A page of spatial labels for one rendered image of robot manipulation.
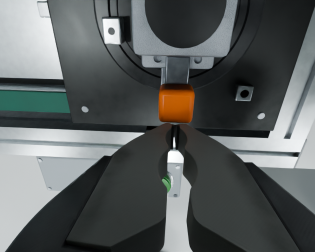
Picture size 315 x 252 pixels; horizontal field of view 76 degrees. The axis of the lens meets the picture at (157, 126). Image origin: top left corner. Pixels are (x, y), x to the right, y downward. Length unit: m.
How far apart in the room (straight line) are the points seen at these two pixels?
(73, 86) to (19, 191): 0.39
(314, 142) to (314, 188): 1.53
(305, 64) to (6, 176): 0.57
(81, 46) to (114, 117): 0.08
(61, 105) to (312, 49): 0.29
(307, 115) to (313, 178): 1.63
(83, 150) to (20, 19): 0.18
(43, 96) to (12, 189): 0.34
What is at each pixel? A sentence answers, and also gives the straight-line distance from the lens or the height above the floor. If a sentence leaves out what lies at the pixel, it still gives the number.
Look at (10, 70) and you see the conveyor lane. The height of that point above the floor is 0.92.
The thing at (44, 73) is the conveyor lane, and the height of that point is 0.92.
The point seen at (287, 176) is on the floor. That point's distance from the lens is 1.80.
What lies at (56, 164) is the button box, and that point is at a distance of 0.33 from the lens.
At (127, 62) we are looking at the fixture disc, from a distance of 0.20.
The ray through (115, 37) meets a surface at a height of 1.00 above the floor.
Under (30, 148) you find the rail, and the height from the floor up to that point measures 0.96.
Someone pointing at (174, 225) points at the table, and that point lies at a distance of 0.56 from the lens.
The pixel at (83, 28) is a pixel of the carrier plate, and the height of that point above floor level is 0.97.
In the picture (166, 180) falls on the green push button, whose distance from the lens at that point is 0.29.
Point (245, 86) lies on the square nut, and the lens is 0.22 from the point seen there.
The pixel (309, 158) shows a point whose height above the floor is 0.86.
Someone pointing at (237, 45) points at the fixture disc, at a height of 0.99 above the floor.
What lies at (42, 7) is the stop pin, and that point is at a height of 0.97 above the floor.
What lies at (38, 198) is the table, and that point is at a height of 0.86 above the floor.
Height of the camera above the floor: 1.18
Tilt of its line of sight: 61 degrees down
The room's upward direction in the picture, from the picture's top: 173 degrees counter-clockwise
